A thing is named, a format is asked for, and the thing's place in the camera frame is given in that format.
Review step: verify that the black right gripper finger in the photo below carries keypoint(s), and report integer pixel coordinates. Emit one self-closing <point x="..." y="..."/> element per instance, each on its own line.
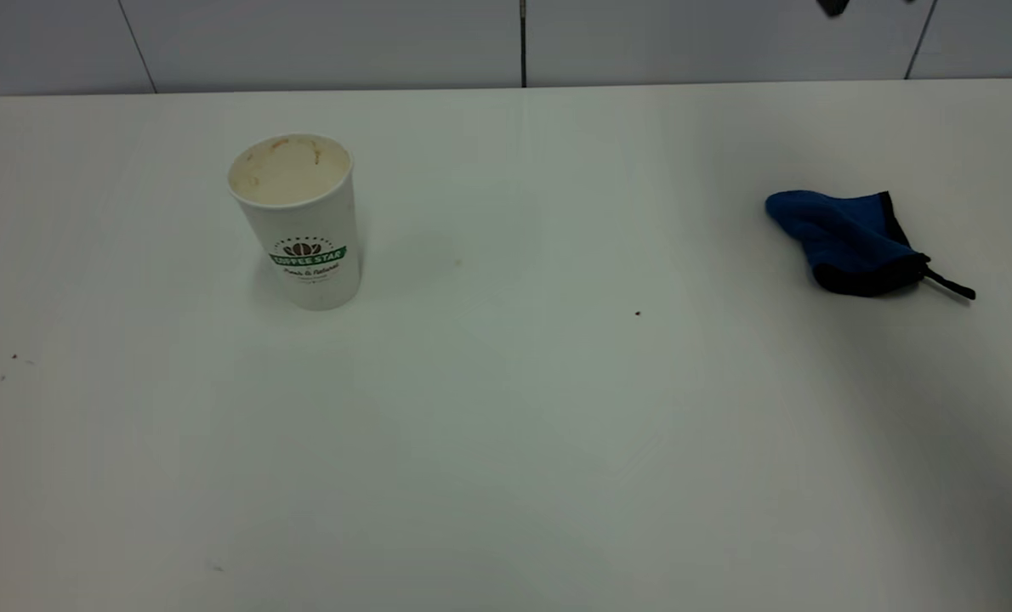
<point x="833" y="7"/>

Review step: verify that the blue cloth with black trim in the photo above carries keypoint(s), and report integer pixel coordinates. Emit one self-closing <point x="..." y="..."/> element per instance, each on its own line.
<point x="846" y="242"/>

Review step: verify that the white paper coffee cup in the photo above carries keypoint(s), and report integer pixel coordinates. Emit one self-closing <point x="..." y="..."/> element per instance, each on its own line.
<point x="302" y="221"/>

